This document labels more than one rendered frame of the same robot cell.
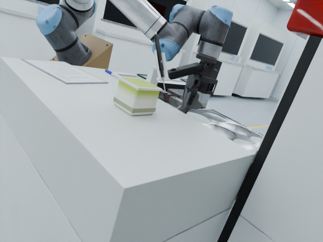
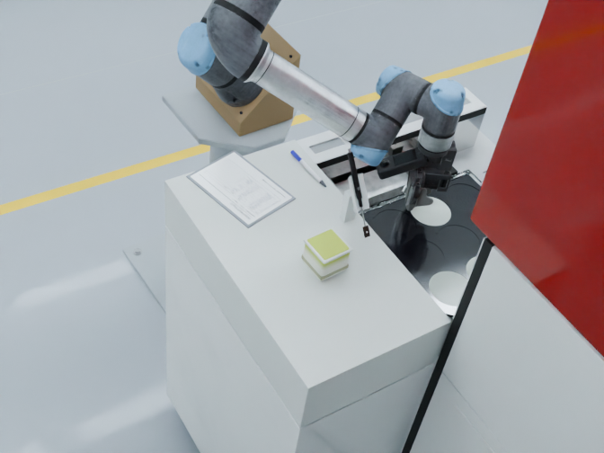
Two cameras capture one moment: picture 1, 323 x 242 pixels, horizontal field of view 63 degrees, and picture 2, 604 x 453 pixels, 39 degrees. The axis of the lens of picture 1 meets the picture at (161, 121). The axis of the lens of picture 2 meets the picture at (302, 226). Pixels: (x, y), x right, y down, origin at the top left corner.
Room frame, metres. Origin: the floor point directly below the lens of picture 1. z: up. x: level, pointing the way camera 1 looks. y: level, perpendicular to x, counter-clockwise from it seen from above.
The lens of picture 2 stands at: (-0.61, -0.07, 2.31)
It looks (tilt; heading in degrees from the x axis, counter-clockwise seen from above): 46 degrees down; 9
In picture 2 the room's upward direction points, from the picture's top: 9 degrees clockwise
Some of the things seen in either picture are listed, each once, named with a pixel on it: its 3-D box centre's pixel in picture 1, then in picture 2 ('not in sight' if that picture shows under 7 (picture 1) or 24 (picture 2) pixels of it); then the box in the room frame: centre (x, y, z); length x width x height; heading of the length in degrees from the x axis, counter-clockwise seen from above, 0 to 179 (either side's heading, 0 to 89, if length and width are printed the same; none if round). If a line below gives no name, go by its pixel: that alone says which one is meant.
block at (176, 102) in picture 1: (178, 102); not in sight; (1.06, -0.05, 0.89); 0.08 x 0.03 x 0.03; 47
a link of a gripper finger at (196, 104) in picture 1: (193, 104); (421, 200); (0.88, -0.09, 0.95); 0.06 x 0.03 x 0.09; 107
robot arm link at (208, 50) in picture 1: (208, 50); (436, 135); (0.90, -0.08, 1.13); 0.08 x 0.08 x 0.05
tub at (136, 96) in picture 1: (136, 96); (325, 254); (0.58, 0.07, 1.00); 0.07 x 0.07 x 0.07; 51
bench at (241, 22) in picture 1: (208, 49); not in sight; (6.33, -0.57, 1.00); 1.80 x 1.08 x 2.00; 137
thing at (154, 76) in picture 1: (157, 76); (355, 202); (0.73, 0.05, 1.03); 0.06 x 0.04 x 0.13; 47
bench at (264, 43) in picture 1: (253, 61); not in sight; (7.95, -2.06, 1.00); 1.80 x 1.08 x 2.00; 137
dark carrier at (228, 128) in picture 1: (220, 131); (457, 241); (0.83, -0.20, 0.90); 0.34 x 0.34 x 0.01; 47
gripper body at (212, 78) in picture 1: (203, 74); (431, 163); (0.90, -0.09, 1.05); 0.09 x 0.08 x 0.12; 107
